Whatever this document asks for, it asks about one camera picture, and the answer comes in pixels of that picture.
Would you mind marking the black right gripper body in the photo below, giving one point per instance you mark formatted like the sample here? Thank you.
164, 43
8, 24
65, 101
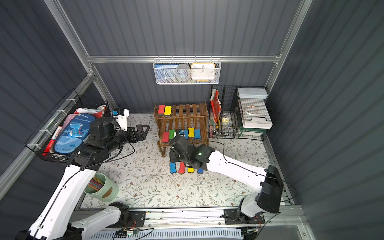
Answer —
176, 143

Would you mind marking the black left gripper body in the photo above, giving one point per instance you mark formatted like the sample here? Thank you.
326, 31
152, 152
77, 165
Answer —
133, 134

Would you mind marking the blue eraser top shelf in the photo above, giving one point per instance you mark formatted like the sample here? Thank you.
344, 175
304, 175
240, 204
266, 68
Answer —
173, 169

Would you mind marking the green eraser shelf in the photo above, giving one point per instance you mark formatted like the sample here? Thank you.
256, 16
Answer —
172, 134

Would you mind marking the red eraser top shelf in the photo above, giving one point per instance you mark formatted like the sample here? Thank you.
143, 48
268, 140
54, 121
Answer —
161, 110

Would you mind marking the red eraser shelf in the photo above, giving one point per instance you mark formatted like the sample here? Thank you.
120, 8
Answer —
161, 110
165, 137

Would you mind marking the yellow eraser top shelf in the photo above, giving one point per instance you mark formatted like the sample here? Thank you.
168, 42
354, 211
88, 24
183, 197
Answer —
168, 111

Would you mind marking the yellow eraser shelf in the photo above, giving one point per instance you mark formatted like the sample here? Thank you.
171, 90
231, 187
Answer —
168, 111
191, 132

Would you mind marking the wooden two-tier shelf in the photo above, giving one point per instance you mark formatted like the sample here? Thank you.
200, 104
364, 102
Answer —
183, 117

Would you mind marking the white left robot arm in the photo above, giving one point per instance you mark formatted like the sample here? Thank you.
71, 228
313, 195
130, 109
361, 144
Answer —
105, 136

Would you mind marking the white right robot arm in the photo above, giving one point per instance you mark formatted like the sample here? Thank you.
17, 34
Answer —
267, 184

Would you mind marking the red eraser lower shelf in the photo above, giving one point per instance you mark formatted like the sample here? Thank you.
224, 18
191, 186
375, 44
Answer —
165, 137

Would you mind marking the blue dinosaur pencil case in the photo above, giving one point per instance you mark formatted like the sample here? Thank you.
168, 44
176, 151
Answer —
73, 135

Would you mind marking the green pen cup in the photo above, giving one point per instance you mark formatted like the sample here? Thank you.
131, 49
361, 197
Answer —
102, 188

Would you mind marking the blue box in basket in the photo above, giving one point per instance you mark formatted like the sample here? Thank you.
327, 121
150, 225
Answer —
165, 72

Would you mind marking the grey tape roll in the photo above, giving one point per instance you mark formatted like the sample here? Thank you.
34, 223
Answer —
183, 73

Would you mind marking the white plastic box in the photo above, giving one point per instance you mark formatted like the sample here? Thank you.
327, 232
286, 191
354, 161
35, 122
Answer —
257, 123

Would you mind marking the clear tape roll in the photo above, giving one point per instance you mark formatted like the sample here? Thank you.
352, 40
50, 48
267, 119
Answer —
251, 110

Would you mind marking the yellow alarm clock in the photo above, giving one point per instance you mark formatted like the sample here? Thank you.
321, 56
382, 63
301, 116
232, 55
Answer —
203, 71

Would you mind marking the red marker pen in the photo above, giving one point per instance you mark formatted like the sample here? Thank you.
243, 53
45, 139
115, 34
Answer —
50, 147

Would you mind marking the white box on organizer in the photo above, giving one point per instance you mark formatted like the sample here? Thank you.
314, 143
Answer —
252, 93

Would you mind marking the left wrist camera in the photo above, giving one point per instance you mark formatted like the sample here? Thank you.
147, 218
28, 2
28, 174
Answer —
121, 115

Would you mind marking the black wire side basket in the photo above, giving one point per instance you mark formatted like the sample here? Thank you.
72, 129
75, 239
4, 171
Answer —
73, 104

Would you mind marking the white wire wall basket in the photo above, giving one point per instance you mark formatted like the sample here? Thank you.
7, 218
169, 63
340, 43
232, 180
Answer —
194, 82

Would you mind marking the black wire desk organizer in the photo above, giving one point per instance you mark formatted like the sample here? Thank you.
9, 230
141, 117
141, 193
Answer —
232, 114

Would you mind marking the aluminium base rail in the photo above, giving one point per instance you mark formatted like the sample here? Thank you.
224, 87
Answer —
182, 218

